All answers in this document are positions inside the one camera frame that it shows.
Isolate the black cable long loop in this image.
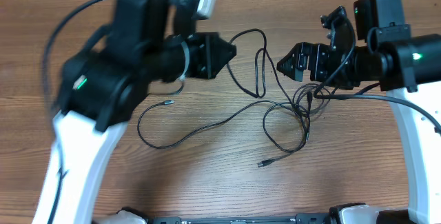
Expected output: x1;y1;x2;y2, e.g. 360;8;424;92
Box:
227;28;274;99

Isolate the black cable silver USB plug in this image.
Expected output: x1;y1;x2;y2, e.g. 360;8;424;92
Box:
136;100;311;154

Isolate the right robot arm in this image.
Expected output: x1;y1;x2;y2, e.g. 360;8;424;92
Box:
277;0;440;223

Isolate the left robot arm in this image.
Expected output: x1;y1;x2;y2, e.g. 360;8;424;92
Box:
34;0;236;223

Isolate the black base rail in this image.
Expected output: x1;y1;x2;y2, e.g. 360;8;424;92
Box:
92;203;414;224

